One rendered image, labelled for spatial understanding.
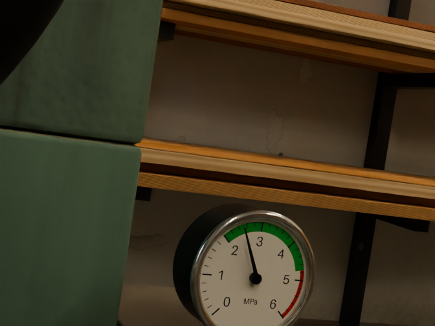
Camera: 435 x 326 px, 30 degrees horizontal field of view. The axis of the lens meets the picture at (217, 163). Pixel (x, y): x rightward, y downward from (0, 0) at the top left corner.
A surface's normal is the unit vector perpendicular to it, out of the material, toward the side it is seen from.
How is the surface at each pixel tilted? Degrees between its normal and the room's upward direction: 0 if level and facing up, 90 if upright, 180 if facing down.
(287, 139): 90
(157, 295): 0
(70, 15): 90
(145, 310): 0
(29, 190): 90
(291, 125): 90
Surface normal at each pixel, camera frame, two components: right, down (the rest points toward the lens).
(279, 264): 0.39, 0.11
